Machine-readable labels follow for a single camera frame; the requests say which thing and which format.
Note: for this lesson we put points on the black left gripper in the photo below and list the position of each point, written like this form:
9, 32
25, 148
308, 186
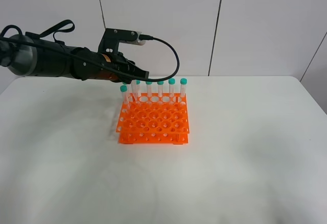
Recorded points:
117, 68

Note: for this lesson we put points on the test tube with teal cap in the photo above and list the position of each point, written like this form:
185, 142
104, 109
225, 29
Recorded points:
134, 90

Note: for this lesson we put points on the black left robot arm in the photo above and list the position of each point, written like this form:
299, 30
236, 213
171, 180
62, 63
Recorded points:
24, 56

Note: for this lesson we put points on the racked test tube front left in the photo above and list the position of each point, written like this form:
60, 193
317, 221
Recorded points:
125, 95

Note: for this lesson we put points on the orange test tube rack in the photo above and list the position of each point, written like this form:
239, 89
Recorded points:
154, 120

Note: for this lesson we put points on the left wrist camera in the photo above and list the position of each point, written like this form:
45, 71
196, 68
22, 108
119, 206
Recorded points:
113, 37

